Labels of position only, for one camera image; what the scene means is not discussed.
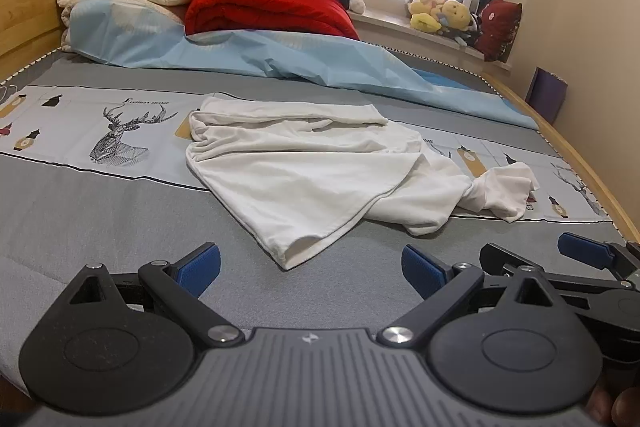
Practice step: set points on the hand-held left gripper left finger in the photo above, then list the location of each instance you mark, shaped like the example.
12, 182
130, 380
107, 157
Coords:
202, 266

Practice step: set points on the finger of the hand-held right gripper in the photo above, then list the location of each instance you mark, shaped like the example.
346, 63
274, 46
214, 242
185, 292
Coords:
500, 257
585, 248

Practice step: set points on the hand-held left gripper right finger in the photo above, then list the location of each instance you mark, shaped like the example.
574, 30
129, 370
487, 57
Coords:
420, 271

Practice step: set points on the white garment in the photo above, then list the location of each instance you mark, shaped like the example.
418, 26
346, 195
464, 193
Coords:
300, 167

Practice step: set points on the person's right hand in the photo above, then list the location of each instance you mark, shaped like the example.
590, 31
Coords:
625, 409

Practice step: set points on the purple bag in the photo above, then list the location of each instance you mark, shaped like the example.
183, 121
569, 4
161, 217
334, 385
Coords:
547, 94

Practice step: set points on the red cushion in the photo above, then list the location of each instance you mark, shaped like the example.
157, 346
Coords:
497, 27

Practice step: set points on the light blue duvet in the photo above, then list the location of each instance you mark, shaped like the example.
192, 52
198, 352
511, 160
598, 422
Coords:
300, 57

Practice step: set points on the yellow bear plush toy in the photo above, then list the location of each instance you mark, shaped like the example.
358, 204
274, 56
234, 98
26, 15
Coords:
457, 13

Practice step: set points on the windowsill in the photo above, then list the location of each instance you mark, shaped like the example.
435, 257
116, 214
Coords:
390, 22

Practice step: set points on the pale yellow plush toy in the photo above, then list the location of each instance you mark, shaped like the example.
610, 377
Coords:
425, 7

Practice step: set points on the red quilt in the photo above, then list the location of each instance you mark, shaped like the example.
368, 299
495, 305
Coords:
260, 7

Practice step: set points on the wooden bed frame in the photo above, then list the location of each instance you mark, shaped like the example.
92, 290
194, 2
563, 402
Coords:
575, 147

